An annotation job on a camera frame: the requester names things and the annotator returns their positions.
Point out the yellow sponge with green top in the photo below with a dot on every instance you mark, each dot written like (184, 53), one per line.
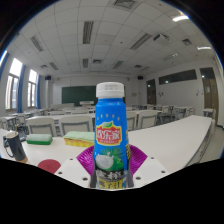
(79, 138)

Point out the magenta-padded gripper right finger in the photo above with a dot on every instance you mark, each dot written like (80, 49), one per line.
(150, 168)

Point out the tall white-framed window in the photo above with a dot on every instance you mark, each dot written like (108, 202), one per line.
(13, 86)
(32, 88)

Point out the small black wall speaker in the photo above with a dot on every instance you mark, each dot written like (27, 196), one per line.
(140, 77)
(48, 77)

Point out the green wall chalkboard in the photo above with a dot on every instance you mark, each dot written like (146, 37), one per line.
(78, 95)

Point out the green sponge block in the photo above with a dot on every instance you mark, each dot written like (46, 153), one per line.
(39, 139)

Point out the group of ceiling light panels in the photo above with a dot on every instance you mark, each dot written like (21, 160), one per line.
(87, 31)

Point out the dark wooden door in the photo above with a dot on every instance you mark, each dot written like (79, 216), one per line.
(151, 91)
(209, 93)

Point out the flat round red coaster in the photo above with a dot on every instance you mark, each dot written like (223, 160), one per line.
(49, 165)

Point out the dark transom window strip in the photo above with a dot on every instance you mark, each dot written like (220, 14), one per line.
(178, 76)

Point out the ceiling-mounted projector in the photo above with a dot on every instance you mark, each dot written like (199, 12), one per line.
(161, 38)

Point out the blue white-capped drink bottle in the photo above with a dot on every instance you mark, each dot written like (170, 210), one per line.
(111, 116)

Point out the group of white classroom chairs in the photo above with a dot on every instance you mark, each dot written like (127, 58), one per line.
(41, 126)

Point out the blue window curtain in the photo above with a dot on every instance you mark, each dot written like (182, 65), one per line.
(2, 63)
(38, 91)
(21, 88)

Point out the dark mug with cork base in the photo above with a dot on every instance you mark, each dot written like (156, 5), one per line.
(17, 146)

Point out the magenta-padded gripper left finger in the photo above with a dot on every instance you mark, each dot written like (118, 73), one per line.
(71, 168)

